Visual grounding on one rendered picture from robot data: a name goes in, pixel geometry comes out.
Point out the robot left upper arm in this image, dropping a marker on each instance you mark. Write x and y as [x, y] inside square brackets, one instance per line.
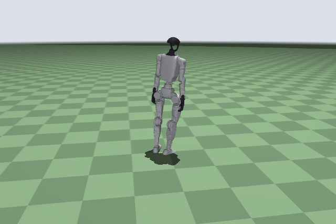
[158, 63]

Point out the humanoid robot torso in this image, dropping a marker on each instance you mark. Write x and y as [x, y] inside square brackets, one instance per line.
[169, 71]

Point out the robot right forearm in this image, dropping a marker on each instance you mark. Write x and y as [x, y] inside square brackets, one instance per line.
[182, 87]

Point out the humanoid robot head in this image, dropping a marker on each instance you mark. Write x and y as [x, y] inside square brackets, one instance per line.
[172, 42]

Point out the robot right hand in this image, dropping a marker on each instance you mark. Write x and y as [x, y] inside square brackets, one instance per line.
[182, 103]

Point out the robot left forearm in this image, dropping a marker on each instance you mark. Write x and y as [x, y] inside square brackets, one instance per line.
[156, 82]

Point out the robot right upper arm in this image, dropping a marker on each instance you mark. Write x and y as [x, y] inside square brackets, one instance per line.
[182, 63]

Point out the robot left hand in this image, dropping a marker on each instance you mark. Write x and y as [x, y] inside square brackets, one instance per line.
[153, 99]

